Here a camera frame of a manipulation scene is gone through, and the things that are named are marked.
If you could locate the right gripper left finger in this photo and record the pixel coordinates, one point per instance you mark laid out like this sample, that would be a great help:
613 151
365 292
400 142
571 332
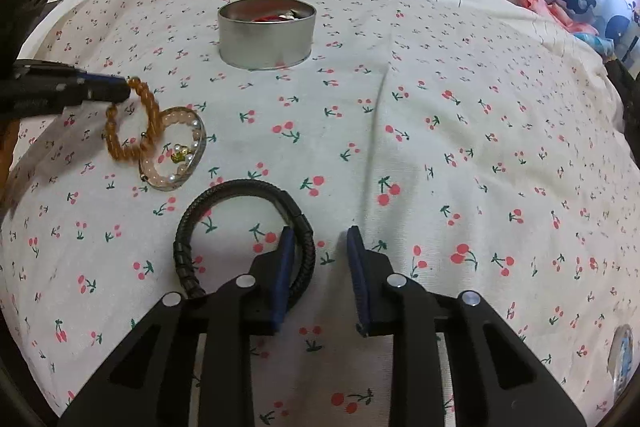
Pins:
190 358

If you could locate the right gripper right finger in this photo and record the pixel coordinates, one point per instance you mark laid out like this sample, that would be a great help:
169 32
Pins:
496 379

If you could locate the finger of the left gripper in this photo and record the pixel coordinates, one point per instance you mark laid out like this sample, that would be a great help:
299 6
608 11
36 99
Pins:
41 88

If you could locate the round silver metal tin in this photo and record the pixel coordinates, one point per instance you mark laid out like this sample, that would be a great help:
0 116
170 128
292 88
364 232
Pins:
265 46

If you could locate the red jewelry in tin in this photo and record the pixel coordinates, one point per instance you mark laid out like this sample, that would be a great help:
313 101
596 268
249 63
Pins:
276 17

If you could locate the person's left hand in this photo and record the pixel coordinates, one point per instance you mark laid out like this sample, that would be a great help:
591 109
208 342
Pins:
9 136

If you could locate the cherry print white bedsheet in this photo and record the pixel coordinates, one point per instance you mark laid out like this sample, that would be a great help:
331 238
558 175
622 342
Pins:
476 145

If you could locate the pink checked cloth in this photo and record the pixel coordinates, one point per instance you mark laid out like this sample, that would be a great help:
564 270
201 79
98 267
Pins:
552 11

